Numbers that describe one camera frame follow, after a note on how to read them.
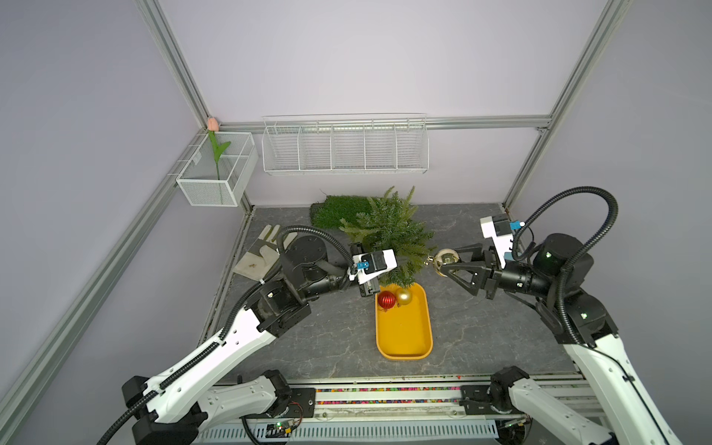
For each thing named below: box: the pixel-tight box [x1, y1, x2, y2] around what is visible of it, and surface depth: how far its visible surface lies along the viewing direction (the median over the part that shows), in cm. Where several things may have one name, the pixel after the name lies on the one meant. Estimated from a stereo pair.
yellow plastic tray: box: [374, 281, 433, 361], surface depth 89 cm
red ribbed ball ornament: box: [377, 291, 397, 310], surface depth 89 cm
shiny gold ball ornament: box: [423, 248, 460, 278], surface depth 54 cm
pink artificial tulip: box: [207, 116, 231, 180], surface depth 92 cm
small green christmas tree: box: [339, 186, 436, 290], surface depth 74 cm
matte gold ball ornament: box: [395, 287, 413, 308], surface depth 92 cm
